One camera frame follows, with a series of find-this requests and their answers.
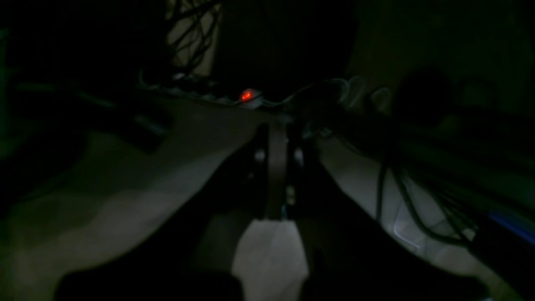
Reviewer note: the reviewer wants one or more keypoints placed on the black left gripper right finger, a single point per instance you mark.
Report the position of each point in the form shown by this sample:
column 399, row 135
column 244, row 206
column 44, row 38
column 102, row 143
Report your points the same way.
column 349, row 255

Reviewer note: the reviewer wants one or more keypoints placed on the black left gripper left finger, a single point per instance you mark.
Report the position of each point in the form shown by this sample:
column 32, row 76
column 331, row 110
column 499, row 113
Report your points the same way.
column 189, row 257

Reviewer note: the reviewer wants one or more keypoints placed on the black power strip red switch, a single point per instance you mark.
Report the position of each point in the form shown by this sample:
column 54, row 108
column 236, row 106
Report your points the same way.
column 206, row 90

